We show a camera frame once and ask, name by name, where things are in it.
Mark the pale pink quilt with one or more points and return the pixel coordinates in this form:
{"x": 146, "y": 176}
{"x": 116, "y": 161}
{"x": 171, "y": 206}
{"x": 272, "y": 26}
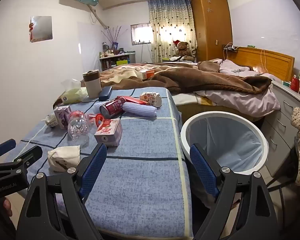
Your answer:
{"x": 239, "y": 97}

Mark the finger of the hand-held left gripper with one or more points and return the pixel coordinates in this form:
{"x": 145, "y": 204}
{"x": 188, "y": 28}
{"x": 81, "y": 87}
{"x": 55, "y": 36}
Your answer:
{"x": 30, "y": 155}
{"x": 5, "y": 147}

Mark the small purple carton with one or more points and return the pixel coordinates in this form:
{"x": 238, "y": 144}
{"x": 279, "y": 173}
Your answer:
{"x": 62, "y": 116}

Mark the cluttered side desk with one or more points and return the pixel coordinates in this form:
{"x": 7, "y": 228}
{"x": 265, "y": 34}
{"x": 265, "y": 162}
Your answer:
{"x": 117, "y": 60}

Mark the brown fleece blanket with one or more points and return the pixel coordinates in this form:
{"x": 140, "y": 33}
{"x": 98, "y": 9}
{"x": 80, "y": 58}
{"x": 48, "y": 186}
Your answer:
{"x": 189, "y": 77}

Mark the small window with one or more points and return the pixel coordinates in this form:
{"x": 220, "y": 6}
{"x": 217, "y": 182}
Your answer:
{"x": 140, "y": 33}

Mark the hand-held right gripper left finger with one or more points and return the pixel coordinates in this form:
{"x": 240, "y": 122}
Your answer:
{"x": 93, "y": 170}

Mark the clear cup with red lid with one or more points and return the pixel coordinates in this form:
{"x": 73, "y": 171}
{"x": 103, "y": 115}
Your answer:
{"x": 98, "y": 119}

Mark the wooden bed headboard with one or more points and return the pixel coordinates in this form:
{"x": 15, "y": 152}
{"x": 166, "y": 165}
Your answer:
{"x": 264, "y": 57}

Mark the grey drawer cabinet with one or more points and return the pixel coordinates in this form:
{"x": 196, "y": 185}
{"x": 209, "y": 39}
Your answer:
{"x": 282, "y": 120}

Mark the red jar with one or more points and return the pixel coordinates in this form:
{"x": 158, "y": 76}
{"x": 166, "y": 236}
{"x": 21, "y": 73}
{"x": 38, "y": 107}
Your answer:
{"x": 295, "y": 83}

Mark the brown teddy bear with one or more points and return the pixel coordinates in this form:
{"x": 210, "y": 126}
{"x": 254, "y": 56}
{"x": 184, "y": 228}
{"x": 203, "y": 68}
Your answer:
{"x": 182, "y": 50}

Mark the silver wall sheet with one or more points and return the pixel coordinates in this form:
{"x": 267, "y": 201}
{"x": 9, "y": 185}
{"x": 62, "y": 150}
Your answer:
{"x": 41, "y": 28}

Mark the person's left hand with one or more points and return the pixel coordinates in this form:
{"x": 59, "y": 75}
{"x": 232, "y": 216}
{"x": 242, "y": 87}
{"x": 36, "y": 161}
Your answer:
{"x": 7, "y": 206}

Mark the dark blue glasses case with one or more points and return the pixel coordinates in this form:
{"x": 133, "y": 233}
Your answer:
{"x": 105, "y": 93}

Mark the blue checked tablecloth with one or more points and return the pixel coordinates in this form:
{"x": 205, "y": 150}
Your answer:
{"x": 140, "y": 180}

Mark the brown and white tumbler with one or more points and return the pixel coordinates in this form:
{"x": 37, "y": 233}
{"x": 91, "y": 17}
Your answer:
{"x": 92, "y": 83}

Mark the green tissue pack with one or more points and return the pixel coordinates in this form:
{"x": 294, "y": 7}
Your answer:
{"x": 71, "y": 93}

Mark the patterned paper cup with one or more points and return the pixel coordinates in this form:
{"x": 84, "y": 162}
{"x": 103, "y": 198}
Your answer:
{"x": 151, "y": 98}

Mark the white power strip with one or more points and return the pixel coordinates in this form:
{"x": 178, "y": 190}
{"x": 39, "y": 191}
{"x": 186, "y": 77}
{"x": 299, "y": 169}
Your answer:
{"x": 229, "y": 47}

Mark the vase with dry branches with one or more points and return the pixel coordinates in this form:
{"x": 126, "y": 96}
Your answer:
{"x": 113, "y": 37}

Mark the wooden wardrobe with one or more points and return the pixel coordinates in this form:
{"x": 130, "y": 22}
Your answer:
{"x": 212, "y": 22}

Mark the clear plastic bottle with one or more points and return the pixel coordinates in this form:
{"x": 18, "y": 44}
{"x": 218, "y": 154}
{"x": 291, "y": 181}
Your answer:
{"x": 78, "y": 127}

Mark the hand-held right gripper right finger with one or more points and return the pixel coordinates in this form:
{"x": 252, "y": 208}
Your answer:
{"x": 202, "y": 170}

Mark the wrapped air conditioner pipe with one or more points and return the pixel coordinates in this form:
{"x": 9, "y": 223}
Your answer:
{"x": 97, "y": 17}

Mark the patterned curtain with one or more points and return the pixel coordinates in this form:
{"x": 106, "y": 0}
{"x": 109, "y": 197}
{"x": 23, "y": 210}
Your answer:
{"x": 172, "y": 22}

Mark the orange and white box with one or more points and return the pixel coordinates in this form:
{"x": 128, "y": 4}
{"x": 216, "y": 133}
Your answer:
{"x": 148, "y": 74}

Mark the red drink can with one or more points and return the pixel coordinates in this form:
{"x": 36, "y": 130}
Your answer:
{"x": 112, "y": 108}

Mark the long red carton box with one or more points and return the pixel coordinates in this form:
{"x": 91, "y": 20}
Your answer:
{"x": 133, "y": 100}

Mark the pink milk carton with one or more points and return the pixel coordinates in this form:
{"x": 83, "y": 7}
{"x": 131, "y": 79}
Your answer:
{"x": 108, "y": 131}

